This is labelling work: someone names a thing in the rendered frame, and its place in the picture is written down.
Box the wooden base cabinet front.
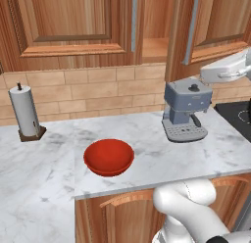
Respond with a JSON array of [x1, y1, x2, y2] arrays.
[[209, 174, 251, 232], [75, 187, 166, 243]]

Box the wide wooden wall cabinet door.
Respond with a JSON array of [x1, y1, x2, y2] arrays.
[[0, 0, 143, 73]]

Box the grey bar cabinet handle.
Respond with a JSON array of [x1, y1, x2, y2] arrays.
[[181, 0, 201, 66], [130, 0, 138, 54]]

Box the blue-grey coffee machine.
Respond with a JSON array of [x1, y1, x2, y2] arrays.
[[161, 77, 214, 143]]

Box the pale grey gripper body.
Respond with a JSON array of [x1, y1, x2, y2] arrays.
[[199, 50, 249, 85]]

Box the red bowl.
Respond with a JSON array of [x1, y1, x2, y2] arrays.
[[82, 138, 135, 178]]

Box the black hob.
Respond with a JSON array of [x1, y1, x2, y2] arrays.
[[214, 100, 251, 143]]

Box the wooden wall cabinet shell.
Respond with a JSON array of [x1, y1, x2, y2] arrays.
[[136, 0, 180, 66]]

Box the arched wooden cabinet handle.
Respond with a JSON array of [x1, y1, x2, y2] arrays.
[[99, 188, 155, 209]]

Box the narrow wooden wall cabinet door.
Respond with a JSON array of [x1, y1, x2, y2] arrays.
[[164, 0, 251, 83]]

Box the white paper towel roll holder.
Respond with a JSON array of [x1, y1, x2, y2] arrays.
[[8, 81, 47, 143]]

